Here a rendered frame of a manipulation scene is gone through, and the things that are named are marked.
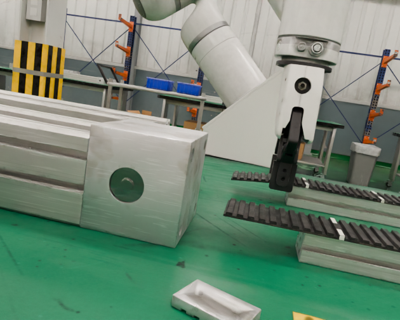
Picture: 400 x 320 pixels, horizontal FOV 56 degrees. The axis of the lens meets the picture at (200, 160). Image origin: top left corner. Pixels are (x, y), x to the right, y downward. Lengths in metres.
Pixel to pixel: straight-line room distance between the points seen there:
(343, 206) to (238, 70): 0.47
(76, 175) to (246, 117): 0.53
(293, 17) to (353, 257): 0.30
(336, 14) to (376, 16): 7.88
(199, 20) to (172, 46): 7.43
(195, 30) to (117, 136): 0.65
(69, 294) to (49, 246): 0.07
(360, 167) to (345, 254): 5.05
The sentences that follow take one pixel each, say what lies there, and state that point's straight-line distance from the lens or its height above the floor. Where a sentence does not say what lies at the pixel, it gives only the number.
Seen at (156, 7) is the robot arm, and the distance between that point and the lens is 0.99.
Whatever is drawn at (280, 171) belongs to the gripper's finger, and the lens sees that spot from 0.51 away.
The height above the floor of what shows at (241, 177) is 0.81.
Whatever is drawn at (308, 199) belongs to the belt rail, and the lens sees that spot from 0.55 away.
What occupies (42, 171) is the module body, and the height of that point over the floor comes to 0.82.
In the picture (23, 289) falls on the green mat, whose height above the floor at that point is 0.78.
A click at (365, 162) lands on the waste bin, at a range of 5.41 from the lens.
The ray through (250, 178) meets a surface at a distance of 0.53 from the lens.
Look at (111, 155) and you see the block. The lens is 0.33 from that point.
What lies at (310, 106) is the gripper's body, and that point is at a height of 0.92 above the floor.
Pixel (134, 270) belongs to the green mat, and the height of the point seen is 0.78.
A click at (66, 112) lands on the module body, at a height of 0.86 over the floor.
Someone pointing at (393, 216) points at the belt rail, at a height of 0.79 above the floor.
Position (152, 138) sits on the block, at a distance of 0.32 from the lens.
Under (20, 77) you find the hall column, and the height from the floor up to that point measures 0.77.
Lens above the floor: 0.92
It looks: 10 degrees down
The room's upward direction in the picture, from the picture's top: 9 degrees clockwise
